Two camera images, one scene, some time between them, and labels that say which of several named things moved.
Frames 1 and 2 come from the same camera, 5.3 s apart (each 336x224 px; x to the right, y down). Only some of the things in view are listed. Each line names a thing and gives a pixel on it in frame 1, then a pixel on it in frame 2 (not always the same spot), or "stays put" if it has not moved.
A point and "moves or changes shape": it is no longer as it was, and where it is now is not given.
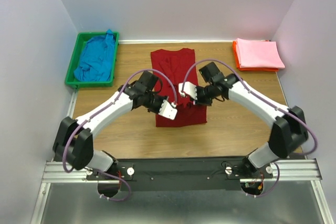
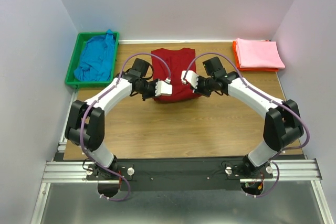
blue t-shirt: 96,59 stays put
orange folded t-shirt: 250,68 stays put
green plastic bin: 82,38 stays put
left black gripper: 159,103 to 151,90
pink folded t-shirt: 258,54 stays put
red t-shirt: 171,68 moves or changes shape
